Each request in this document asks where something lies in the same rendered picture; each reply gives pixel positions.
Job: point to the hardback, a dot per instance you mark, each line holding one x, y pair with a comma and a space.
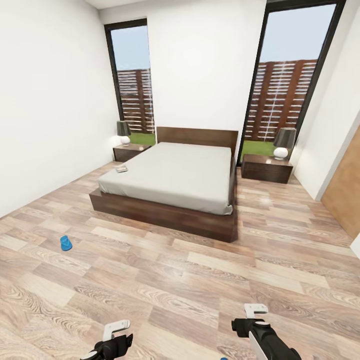
121, 168

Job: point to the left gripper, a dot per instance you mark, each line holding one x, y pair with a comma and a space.
118, 346

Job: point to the fixed window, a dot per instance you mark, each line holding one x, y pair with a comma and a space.
294, 42
128, 50

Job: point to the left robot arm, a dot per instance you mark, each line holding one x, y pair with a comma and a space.
112, 347

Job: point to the sliding door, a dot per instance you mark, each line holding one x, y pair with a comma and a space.
342, 195

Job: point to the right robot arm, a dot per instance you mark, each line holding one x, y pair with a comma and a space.
263, 338

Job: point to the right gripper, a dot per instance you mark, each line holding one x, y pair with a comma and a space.
241, 326

